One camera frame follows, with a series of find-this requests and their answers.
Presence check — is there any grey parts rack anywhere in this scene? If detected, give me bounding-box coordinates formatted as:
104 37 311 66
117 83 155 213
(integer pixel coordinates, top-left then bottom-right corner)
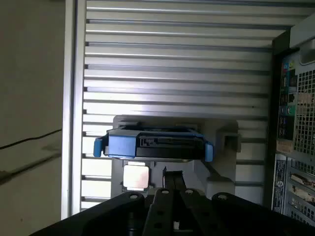
112 115 241 198

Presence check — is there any silver CPU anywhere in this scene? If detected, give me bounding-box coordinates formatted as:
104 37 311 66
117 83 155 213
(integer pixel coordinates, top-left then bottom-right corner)
123 164 150 189

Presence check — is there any open PC case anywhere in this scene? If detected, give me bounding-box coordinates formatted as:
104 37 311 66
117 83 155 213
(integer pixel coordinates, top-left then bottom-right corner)
266 21 315 228

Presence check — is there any hard disk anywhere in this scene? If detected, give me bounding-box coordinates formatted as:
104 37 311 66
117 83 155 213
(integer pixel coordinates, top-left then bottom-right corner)
93 126 215 163

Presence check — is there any thin black cable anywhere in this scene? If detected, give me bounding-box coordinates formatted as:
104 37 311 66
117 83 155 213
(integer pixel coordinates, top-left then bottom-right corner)
0 128 63 150

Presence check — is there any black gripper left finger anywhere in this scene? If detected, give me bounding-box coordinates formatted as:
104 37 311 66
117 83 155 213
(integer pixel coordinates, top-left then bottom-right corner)
29 167 175 236

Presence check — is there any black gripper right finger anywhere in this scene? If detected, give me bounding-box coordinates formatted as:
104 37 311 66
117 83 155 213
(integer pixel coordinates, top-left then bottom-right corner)
174 170 315 236

